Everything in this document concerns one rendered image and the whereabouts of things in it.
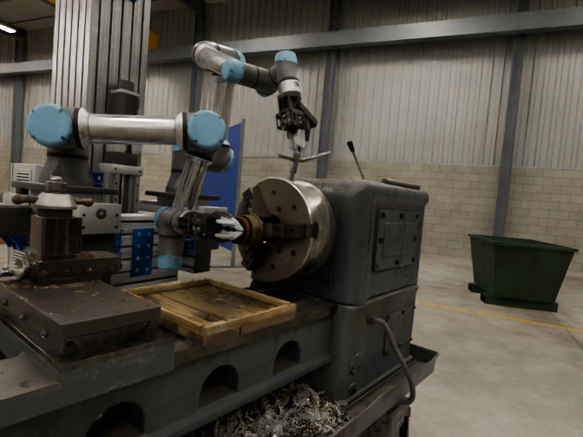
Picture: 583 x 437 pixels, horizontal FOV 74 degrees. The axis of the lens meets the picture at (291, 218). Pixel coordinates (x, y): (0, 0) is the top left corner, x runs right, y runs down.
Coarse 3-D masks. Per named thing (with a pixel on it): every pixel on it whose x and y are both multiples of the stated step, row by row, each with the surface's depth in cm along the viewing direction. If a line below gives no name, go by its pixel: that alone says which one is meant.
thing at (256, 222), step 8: (240, 216) 109; (248, 216) 108; (256, 216) 110; (240, 224) 105; (248, 224) 106; (256, 224) 107; (248, 232) 105; (256, 232) 107; (240, 240) 105; (248, 240) 107; (256, 240) 109
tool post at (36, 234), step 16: (32, 224) 78; (48, 224) 74; (64, 224) 77; (80, 224) 80; (32, 240) 77; (48, 240) 74; (64, 240) 77; (80, 240) 80; (32, 256) 78; (48, 256) 76; (64, 256) 78
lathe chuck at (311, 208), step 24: (264, 192) 119; (288, 192) 113; (312, 192) 116; (288, 216) 113; (312, 216) 109; (288, 240) 113; (312, 240) 108; (264, 264) 119; (288, 264) 113; (312, 264) 114
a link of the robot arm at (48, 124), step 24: (48, 120) 104; (72, 120) 107; (96, 120) 110; (120, 120) 112; (144, 120) 114; (168, 120) 116; (192, 120) 114; (216, 120) 116; (48, 144) 105; (72, 144) 110; (144, 144) 117; (168, 144) 118; (192, 144) 117; (216, 144) 117
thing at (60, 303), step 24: (0, 288) 74; (72, 288) 76; (96, 288) 77; (24, 312) 67; (48, 312) 61; (72, 312) 62; (96, 312) 63; (120, 312) 64; (144, 312) 66; (48, 336) 60; (72, 336) 57; (96, 336) 60; (120, 336) 63
